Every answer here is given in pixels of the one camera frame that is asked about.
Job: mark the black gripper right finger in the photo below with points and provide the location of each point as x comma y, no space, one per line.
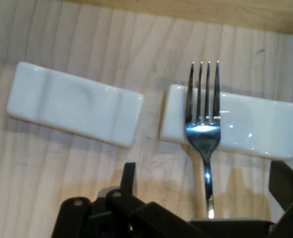
290,183

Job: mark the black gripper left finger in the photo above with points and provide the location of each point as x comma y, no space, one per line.
91,220

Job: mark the white ceramic cutlery rest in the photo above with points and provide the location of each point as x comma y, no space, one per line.
74,104
255,129

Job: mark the silver metal fork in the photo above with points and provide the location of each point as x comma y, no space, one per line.
203,138

